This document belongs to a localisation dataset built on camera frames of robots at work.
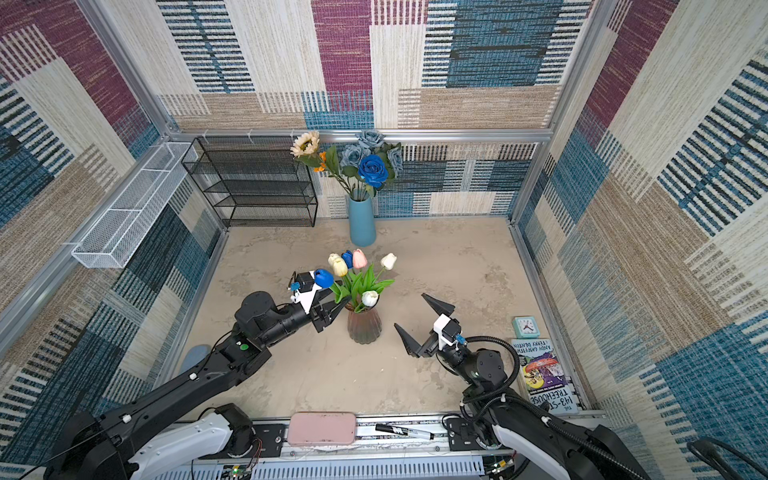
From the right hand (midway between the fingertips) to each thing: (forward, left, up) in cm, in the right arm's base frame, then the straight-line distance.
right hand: (410, 310), depth 70 cm
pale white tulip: (0, +9, +5) cm, 11 cm away
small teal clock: (+4, -35, -21) cm, 41 cm away
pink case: (-20, +23, -22) cm, 37 cm away
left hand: (+4, +15, +5) cm, 16 cm away
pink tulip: (+10, +12, +7) cm, 17 cm away
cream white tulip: (+10, +18, +8) cm, 22 cm away
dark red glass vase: (+8, +13, -26) cm, 30 cm away
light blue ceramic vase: (+38, +13, -10) cm, 42 cm away
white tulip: (+13, +5, +2) cm, 14 cm away
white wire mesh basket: (+14, +68, +11) cm, 71 cm away
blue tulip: (+12, +14, +6) cm, 19 cm away
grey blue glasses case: (-1, +60, -21) cm, 64 cm away
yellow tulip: (+7, +15, +8) cm, 18 cm away
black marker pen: (-21, +2, -22) cm, 31 cm away
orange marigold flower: (+45, +23, +12) cm, 52 cm away
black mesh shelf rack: (+56, +52, -4) cm, 76 cm away
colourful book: (-10, -36, -22) cm, 43 cm away
